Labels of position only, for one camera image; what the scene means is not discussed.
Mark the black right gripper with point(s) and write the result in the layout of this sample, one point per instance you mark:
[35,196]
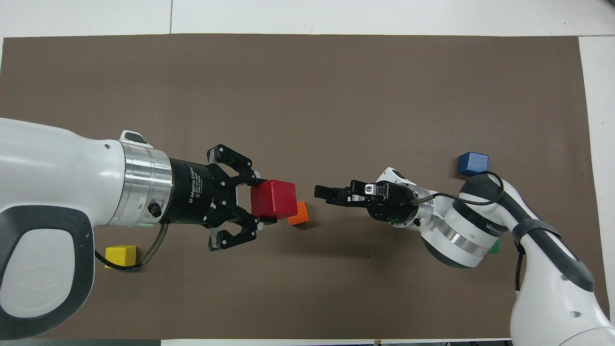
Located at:
[391,206]

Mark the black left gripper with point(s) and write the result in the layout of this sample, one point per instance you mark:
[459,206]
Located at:
[197,192]

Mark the red wooden block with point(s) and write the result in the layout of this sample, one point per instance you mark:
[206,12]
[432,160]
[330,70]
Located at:
[274,199]

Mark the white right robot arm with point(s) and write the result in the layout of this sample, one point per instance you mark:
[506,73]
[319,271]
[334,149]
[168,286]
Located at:
[543,278]

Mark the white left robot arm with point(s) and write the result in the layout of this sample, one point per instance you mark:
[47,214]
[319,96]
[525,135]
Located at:
[57,192]

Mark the orange wooden block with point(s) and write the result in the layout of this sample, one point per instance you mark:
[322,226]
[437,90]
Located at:
[300,215]

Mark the yellow wooden block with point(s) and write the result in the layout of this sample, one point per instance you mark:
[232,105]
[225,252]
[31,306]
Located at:
[120,256]

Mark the blue wooden block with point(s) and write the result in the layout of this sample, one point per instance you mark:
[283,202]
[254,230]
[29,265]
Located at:
[473,163]

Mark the green wooden block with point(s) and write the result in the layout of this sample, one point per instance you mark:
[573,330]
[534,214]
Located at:
[495,247]

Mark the brown table mat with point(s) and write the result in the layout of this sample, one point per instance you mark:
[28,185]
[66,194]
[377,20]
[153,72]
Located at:
[307,96]

